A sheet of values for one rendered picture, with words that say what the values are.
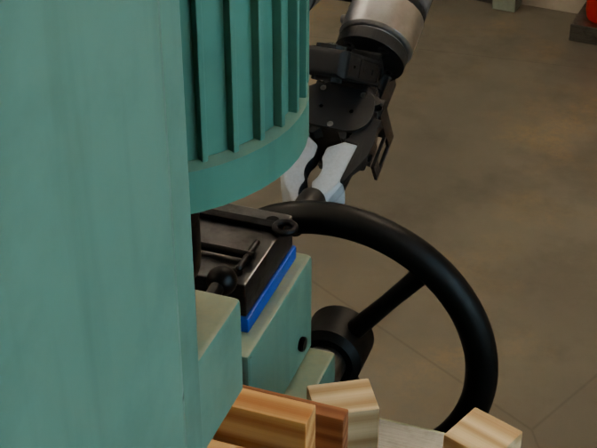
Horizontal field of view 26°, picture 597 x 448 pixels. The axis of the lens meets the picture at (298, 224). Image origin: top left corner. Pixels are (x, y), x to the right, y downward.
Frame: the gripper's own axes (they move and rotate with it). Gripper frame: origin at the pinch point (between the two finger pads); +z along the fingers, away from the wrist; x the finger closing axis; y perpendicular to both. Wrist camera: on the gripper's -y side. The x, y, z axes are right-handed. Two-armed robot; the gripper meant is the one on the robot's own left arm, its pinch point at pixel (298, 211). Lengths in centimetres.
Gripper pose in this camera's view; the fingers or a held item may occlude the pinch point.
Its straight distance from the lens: 115.5
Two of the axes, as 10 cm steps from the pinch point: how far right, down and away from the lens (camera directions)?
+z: -3.4, 8.5, -4.1
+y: 2.0, 4.9, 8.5
